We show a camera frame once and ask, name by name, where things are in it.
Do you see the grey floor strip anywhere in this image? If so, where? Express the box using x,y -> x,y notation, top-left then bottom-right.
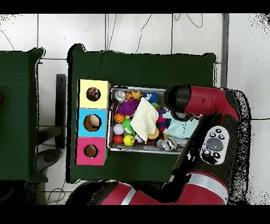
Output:
220,13 -> 230,88

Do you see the small orange basketball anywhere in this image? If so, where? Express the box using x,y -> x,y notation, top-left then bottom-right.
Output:
113,112 -> 127,124

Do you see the white baseball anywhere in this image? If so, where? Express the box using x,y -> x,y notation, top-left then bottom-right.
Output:
113,123 -> 124,136

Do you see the orange ball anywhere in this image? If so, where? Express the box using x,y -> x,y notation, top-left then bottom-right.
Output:
113,134 -> 124,145

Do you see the mint green cloth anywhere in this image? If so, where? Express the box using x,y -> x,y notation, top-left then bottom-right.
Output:
161,110 -> 200,139

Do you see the dark green tablecloth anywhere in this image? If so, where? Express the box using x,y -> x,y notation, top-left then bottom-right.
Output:
0,48 -> 49,183
66,43 -> 217,183

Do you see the black stand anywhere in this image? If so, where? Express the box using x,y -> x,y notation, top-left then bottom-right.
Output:
37,73 -> 67,150

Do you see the wooden box with three holes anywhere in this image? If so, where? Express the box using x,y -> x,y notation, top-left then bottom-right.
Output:
73,78 -> 112,166

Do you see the yellow smiley ball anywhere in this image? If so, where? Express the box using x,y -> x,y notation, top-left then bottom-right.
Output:
123,134 -> 136,147

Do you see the purple spiky monster toy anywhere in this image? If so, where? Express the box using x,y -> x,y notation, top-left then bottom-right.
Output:
117,98 -> 140,116

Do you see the blue puffer ball with eyes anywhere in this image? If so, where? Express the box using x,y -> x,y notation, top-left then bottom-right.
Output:
143,92 -> 159,103

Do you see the cream fluffy cloth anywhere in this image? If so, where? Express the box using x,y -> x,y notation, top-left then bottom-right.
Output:
130,97 -> 160,144

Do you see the grey rounded stand base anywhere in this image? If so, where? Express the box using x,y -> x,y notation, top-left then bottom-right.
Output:
35,148 -> 62,172

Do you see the metal mesh bin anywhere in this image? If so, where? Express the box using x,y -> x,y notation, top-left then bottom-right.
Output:
106,85 -> 186,155

